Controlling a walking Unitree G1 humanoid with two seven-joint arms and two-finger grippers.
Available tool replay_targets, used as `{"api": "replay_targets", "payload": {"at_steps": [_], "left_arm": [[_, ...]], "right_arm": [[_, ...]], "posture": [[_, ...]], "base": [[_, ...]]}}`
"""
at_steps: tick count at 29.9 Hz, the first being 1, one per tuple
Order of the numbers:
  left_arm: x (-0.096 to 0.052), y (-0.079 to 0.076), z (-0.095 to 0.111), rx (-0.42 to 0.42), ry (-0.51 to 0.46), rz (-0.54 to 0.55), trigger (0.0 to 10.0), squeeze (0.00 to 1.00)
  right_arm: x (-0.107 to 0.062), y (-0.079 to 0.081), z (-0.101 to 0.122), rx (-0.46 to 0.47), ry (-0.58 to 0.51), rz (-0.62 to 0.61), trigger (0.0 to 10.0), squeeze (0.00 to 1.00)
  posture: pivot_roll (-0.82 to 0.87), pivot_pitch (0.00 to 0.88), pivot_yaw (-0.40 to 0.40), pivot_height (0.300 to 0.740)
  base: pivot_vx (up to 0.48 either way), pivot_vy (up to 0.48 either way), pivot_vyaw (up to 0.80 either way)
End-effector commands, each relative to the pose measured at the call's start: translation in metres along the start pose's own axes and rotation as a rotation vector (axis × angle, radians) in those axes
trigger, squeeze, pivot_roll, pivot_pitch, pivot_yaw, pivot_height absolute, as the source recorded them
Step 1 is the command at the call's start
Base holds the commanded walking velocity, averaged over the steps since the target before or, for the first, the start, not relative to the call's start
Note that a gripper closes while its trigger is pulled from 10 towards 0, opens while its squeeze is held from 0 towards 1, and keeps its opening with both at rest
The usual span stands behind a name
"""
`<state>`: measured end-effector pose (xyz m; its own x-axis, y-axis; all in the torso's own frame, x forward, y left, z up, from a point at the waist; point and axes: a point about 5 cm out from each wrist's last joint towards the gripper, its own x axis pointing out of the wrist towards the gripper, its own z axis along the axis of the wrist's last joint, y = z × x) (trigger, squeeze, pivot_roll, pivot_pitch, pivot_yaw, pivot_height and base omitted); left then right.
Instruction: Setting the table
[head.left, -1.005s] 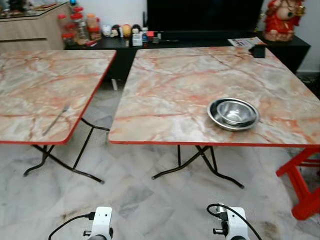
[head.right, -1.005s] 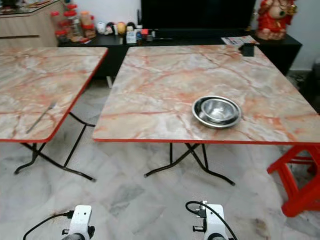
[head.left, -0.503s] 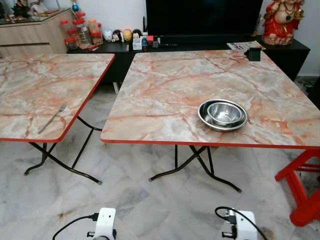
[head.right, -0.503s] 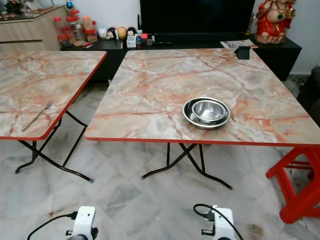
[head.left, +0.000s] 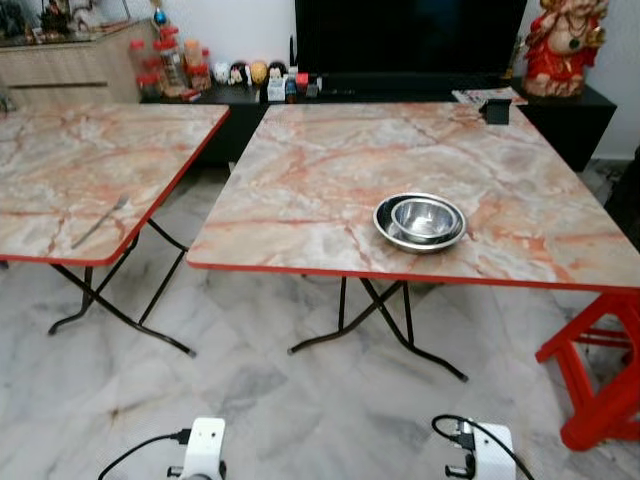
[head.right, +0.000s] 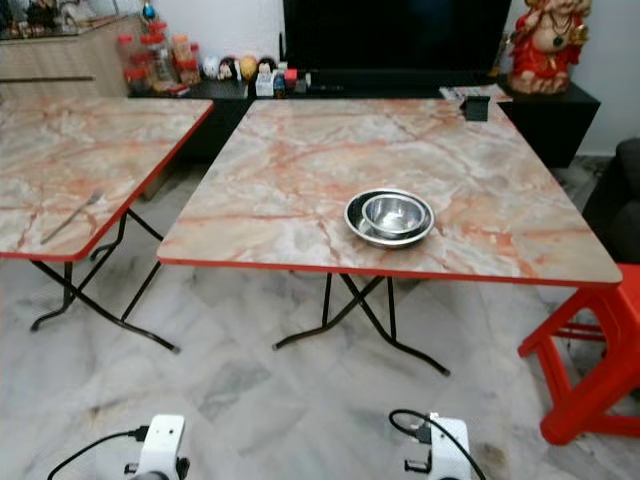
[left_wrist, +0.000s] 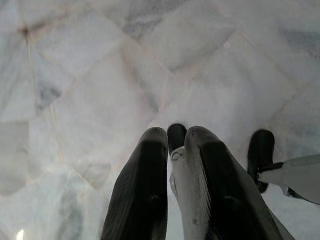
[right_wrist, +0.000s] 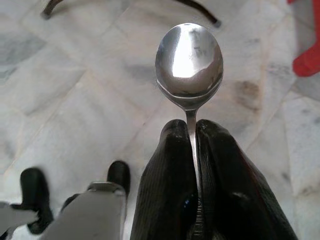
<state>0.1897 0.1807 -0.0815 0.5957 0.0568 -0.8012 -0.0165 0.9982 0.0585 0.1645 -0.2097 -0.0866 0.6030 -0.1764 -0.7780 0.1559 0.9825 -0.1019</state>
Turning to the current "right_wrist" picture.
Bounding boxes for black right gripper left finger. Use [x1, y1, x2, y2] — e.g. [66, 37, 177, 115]
[129, 118, 202, 240]

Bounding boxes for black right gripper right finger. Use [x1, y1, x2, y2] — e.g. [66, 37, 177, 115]
[195, 119, 300, 240]

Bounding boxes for steel spoon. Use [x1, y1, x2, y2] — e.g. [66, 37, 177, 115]
[154, 22, 224, 240]

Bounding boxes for black robot right foot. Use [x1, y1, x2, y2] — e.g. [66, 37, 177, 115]
[106, 160, 131, 199]

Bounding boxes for black robot foot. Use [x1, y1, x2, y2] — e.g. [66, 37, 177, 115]
[106, 160, 131, 199]
[19, 166, 56, 235]

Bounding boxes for black robot left foot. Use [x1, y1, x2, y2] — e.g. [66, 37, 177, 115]
[19, 166, 56, 235]

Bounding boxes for red plastic stool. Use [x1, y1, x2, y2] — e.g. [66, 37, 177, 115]
[286, 0, 320, 79]

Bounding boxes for grey robot left leg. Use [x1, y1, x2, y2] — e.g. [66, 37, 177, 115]
[0, 201, 41, 227]

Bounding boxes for black folding table legs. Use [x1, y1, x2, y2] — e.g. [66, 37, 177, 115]
[40, 0, 223, 29]

